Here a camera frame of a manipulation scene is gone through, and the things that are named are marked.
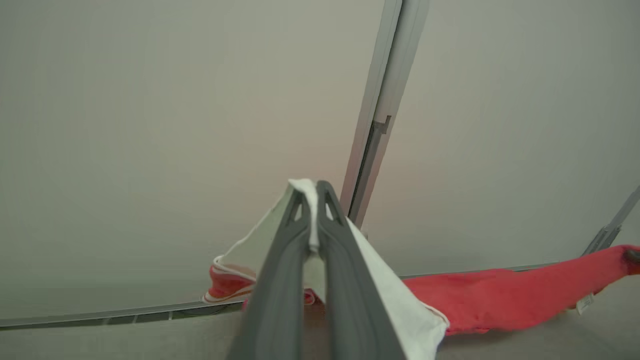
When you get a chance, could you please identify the grey aluminium partition post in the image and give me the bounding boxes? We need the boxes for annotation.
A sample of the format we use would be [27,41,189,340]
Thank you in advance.
[340,0,431,232]
[581,185,640,257]

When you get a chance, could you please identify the grey fabric sofa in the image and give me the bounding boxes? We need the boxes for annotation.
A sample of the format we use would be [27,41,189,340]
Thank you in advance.
[0,272,640,360]

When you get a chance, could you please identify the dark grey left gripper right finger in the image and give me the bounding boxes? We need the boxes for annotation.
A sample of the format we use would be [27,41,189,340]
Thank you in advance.
[317,180,407,360]

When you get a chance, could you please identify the grey partition base rail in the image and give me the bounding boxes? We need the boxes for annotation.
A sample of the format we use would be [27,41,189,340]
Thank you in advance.
[0,262,586,329]

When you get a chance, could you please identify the red and white shorts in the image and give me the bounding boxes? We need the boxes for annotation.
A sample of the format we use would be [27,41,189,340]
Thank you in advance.
[202,178,640,360]

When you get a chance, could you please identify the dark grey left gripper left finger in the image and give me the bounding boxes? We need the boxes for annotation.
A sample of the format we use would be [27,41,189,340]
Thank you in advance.
[227,190,312,360]

